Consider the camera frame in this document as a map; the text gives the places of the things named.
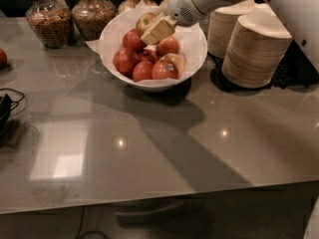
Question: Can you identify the white ceramic bowl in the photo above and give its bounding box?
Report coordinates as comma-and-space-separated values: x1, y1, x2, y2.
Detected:
99, 6, 208, 93

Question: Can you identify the red apple at left edge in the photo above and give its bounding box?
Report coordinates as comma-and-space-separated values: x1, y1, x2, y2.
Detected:
0, 49, 8, 70

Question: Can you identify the red apple top left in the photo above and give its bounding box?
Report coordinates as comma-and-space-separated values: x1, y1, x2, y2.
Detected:
122, 29, 147, 52

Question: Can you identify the black mat under stacks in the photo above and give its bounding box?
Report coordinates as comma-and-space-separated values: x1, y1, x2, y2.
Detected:
210, 41, 319, 92

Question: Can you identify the glass cereal jar far left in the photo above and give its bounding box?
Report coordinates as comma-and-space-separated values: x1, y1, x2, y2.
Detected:
26, 0, 74, 49

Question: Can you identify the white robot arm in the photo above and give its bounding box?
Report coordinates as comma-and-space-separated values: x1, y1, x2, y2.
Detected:
142, 0, 319, 69

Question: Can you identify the black cable under table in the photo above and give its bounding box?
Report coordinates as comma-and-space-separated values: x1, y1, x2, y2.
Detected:
75, 206, 111, 239

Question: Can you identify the red apple front middle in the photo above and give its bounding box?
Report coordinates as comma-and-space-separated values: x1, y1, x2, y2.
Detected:
133, 61, 154, 82

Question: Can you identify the red apple with sticker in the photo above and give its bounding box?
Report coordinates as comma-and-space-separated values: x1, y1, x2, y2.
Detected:
152, 60, 178, 80

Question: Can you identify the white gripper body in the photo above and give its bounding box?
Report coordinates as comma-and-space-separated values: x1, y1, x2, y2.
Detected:
159, 0, 205, 27

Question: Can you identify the black device with cable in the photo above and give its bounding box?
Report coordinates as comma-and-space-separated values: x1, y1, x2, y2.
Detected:
0, 88, 26, 138

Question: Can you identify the front paper bowl stack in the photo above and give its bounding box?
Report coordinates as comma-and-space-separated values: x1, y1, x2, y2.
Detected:
221, 4, 292, 89

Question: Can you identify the pale yellow apple right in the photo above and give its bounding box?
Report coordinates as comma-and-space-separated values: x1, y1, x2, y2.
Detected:
162, 53, 184, 77

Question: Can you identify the white paper bowl liner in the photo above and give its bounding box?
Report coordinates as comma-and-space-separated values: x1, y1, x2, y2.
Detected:
85, 0, 204, 88

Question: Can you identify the paper bowl stack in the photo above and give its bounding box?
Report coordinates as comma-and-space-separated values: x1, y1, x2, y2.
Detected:
221, 4, 292, 89
207, 0, 256, 58

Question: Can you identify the rear paper bowl stack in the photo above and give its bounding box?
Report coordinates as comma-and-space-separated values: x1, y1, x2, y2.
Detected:
207, 0, 256, 58

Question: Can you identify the red apple back right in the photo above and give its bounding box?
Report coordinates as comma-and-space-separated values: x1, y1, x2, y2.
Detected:
156, 36, 180, 56

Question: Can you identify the red apple far left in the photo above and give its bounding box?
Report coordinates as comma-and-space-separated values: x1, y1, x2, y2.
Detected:
113, 48, 140, 76

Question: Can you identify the small red apple centre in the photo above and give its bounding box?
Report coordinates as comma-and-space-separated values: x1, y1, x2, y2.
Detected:
139, 49, 159, 64

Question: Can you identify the yellow-green red apple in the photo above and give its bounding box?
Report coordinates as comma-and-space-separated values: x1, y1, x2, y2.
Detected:
136, 13, 157, 36

